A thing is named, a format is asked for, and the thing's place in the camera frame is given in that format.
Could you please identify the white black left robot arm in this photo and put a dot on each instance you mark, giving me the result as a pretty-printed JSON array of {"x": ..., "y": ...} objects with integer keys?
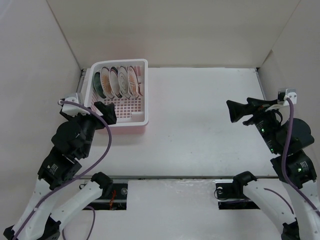
[{"x": 40, "y": 221}]

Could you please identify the blue floral green plate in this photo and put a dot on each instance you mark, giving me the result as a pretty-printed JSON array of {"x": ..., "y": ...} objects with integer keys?
[{"x": 97, "y": 85}]

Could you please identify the green red rimmed plate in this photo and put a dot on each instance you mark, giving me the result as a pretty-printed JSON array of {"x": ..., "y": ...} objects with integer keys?
[{"x": 114, "y": 82}]

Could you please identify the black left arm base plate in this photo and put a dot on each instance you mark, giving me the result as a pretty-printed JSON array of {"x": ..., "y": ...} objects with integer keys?
[{"x": 115, "y": 201}]

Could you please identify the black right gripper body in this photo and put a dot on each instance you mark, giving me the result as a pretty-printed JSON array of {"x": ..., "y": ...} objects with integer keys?
[{"x": 266, "y": 124}]

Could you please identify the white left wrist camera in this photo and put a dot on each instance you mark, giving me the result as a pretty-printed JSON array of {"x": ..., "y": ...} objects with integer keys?
[{"x": 72, "y": 105}]

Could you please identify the orange sunburst plate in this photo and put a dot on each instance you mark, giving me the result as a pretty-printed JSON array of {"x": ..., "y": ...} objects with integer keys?
[
  {"x": 105, "y": 83},
  {"x": 133, "y": 81}
]

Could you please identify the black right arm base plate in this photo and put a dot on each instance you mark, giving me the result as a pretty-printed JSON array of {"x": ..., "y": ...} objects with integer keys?
[{"x": 230, "y": 198}]

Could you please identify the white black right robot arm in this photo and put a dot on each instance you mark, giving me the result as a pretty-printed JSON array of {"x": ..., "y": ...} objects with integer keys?
[{"x": 298, "y": 217}]

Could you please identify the white plate grey emblem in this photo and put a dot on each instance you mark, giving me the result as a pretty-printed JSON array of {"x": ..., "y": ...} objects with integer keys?
[{"x": 123, "y": 82}]

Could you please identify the white pink dish rack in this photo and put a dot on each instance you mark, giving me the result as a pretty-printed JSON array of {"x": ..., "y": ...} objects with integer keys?
[{"x": 132, "y": 113}]

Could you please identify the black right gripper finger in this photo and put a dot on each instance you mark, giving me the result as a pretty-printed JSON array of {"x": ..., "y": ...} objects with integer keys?
[
  {"x": 259, "y": 103},
  {"x": 238, "y": 110}
]

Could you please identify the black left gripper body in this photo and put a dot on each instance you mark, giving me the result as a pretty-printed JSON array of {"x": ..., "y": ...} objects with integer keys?
[{"x": 90, "y": 123}]

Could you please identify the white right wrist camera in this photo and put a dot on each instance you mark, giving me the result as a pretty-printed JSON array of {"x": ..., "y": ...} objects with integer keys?
[{"x": 286, "y": 93}]

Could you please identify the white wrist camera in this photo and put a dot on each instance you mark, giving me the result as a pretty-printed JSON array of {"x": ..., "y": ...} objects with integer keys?
[
  {"x": 286, "y": 93},
  {"x": 72, "y": 105}
]

